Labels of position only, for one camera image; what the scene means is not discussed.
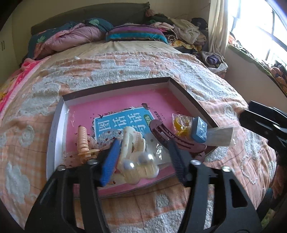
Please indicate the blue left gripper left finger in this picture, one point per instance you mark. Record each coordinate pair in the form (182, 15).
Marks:
(110, 162)

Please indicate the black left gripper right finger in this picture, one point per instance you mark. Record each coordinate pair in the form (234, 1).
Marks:
(180, 161)

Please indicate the maroon hair clip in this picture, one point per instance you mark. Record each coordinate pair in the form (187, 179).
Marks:
(164, 134)

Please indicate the beige spiral hair clip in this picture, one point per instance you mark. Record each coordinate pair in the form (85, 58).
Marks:
(84, 152)

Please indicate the pearl hair clip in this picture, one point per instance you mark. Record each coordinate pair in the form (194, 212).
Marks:
(139, 165)

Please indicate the yellow rings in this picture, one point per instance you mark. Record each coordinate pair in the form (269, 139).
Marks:
(181, 124)

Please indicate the blue hair comb clip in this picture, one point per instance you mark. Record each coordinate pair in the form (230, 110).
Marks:
(199, 130)

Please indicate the pink book in tray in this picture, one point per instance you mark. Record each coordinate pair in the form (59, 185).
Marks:
(102, 113)

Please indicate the shallow cardboard box tray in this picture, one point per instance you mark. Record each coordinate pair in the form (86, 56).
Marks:
(59, 123)

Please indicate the floral fabric laundry bag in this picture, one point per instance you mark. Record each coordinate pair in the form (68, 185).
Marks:
(215, 63)

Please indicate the cream curtain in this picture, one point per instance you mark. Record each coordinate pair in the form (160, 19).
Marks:
(218, 27)

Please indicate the beige bed sheet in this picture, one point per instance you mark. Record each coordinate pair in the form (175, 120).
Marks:
(101, 47)

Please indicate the pile of clothes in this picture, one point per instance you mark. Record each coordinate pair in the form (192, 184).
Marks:
(181, 34)

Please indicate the pink cartoon blanket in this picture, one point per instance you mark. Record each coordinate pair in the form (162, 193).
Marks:
(13, 87)

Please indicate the purple teal striped pillow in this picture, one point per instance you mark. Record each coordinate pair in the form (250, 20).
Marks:
(135, 32)

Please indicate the pink and teal duvet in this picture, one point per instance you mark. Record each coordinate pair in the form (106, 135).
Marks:
(69, 35)

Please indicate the dark green headboard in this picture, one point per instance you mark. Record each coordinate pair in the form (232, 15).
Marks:
(115, 13)

